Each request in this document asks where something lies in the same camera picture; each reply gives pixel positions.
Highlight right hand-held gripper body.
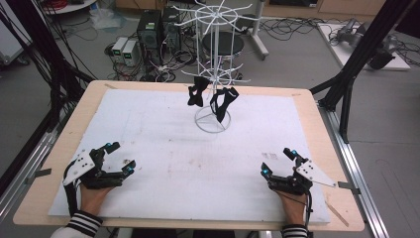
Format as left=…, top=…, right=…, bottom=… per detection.
left=267, top=159, right=338, bottom=196

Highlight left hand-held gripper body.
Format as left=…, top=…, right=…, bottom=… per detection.
left=60, top=148, right=125, bottom=191

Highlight black bow tie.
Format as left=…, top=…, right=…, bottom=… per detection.
left=209, top=86, right=240, bottom=124
left=186, top=75, right=211, bottom=108

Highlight white wire display rack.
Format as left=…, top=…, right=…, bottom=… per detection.
left=171, top=0, right=261, bottom=135

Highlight person's left hand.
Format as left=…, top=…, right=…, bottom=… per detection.
left=79, top=183, right=114, bottom=216

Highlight person's right hand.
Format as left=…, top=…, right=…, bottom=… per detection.
left=277, top=189, right=309, bottom=227

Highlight wooden strip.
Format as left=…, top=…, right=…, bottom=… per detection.
left=324, top=199, right=351, bottom=228

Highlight white foam mat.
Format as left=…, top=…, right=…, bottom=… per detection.
left=48, top=88, right=331, bottom=224

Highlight white power supply unit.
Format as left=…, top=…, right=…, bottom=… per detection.
left=111, top=37, right=129, bottom=63
left=122, top=40, right=140, bottom=67

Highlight white board with equipment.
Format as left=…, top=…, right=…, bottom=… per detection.
left=317, top=23, right=411, bottom=71

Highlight black computer tower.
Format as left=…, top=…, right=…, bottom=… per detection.
left=161, top=6, right=182, bottom=54
left=137, top=9, right=163, bottom=65

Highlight white stand leg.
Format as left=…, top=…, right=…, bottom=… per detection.
left=246, top=0, right=270, bottom=61

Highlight clear plastic bag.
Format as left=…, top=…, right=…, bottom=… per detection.
left=89, top=7, right=127, bottom=33

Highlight black round stool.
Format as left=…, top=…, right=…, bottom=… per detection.
left=201, top=32, right=246, bottom=61

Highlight round white table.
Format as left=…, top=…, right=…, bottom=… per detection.
left=42, top=0, right=98, bottom=16

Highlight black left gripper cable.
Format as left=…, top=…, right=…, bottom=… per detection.
left=61, top=163, right=79, bottom=217

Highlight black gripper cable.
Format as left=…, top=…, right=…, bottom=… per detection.
left=303, top=191, right=314, bottom=237
left=61, top=163, right=79, bottom=217

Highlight metal clamp bracket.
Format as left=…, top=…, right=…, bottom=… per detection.
left=337, top=180, right=362, bottom=196
left=24, top=168, right=53, bottom=185

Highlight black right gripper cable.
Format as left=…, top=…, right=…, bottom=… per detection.
left=303, top=191, right=314, bottom=237

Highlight aluminium rail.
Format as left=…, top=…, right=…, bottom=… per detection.
left=0, top=128, right=59, bottom=223
left=317, top=101, right=391, bottom=238

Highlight tangle of floor cables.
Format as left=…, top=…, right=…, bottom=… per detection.
left=104, top=43, right=199, bottom=83

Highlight black frame stand with cables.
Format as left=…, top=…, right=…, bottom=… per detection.
left=0, top=0, right=97, bottom=133

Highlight black floor cables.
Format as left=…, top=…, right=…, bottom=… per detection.
left=259, top=16, right=333, bottom=43

